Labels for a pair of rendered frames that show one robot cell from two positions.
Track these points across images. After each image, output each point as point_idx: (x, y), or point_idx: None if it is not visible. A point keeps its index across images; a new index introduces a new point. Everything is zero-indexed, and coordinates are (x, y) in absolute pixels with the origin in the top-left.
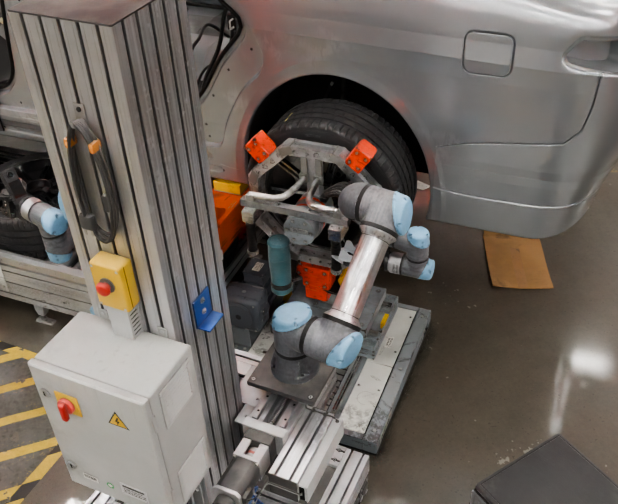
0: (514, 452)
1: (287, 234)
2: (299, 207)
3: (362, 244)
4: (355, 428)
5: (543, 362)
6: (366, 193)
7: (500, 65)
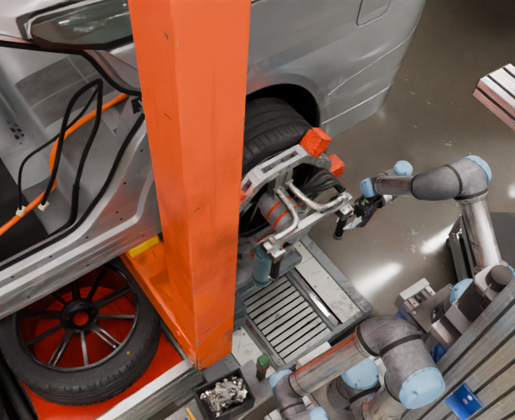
0: (410, 239)
1: (290, 241)
2: (312, 216)
3: (478, 211)
4: (352, 312)
5: (352, 175)
6: (461, 175)
7: (382, 7)
